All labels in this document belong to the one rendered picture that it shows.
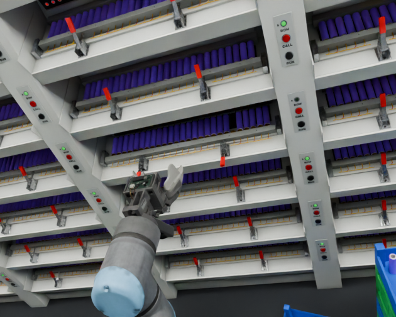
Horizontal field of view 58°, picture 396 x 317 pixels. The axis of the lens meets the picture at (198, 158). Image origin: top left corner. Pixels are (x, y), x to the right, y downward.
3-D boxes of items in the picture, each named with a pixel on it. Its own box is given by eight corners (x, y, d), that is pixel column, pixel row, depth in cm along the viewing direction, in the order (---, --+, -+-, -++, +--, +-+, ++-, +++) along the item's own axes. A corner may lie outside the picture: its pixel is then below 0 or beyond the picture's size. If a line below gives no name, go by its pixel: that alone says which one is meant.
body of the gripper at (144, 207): (159, 170, 79) (146, 209, 70) (173, 197, 84) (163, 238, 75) (129, 175, 82) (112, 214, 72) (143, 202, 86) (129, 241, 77)
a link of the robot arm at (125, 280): (102, 323, 65) (77, 292, 59) (122, 265, 74) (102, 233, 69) (150, 322, 62) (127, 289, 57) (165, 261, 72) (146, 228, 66)
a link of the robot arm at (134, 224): (163, 258, 71) (120, 263, 74) (168, 239, 75) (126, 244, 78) (145, 229, 66) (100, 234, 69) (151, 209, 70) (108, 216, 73)
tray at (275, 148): (289, 156, 105) (285, 139, 97) (107, 187, 122) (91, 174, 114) (281, 102, 115) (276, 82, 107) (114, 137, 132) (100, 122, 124)
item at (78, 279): (149, 284, 159) (134, 278, 147) (37, 293, 176) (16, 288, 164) (152, 239, 169) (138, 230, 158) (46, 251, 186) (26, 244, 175)
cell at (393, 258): (398, 273, 89) (398, 258, 85) (390, 275, 90) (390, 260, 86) (395, 267, 91) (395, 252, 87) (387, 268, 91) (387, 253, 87)
